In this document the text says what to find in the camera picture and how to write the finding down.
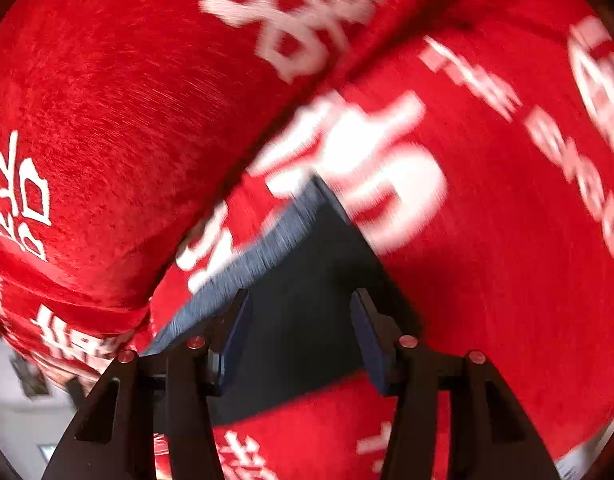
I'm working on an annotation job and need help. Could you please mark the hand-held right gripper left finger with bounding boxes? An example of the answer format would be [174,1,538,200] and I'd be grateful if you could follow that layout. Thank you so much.
[42,288,252,480]

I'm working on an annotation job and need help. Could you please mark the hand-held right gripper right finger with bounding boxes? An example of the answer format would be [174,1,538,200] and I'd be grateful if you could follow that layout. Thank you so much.
[350,288,560,480]

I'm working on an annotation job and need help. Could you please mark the red printed blanket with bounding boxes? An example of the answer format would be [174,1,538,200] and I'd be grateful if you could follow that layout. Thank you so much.
[0,0,614,480]

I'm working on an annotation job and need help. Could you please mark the dark pants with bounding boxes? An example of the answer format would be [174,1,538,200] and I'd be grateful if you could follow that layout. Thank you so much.
[147,175,422,427]

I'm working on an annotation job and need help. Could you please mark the wall poster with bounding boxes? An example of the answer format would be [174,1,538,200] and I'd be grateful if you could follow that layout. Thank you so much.
[9,354,51,399]

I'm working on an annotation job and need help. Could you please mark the figure printed bed sheet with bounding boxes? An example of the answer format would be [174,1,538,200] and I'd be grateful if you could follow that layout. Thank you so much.
[47,360,102,400]

